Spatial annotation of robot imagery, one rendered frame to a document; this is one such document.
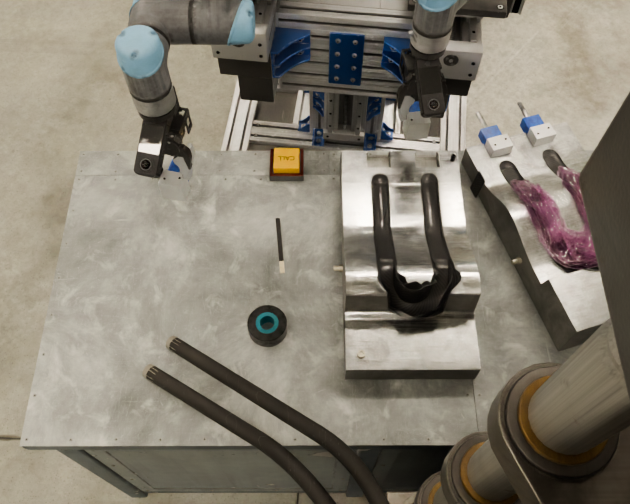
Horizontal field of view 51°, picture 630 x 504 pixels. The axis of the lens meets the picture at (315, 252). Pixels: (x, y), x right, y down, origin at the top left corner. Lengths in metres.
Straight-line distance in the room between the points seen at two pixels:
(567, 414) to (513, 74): 2.55
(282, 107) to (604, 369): 2.13
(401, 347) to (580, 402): 0.85
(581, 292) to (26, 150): 2.15
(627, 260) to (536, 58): 2.79
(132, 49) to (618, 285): 0.94
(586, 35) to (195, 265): 2.26
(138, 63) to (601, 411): 0.89
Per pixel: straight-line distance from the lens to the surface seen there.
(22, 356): 2.42
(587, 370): 0.47
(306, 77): 1.86
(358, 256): 1.33
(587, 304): 1.40
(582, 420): 0.51
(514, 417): 0.59
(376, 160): 1.53
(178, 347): 1.37
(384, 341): 1.32
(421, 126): 1.49
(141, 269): 1.50
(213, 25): 1.22
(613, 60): 3.20
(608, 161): 0.34
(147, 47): 1.15
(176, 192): 1.42
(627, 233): 0.32
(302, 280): 1.44
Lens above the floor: 2.09
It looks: 61 degrees down
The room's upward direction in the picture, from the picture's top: straight up
